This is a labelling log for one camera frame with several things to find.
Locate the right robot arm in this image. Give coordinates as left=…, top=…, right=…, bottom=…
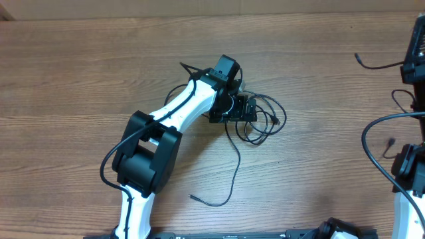
left=391, top=13, right=424, bottom=238

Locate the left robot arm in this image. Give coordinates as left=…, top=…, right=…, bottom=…
left=111, top=55, right=257, bottom=238

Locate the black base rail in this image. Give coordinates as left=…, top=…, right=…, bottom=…
left=82, top=217, right=379, bottom=239

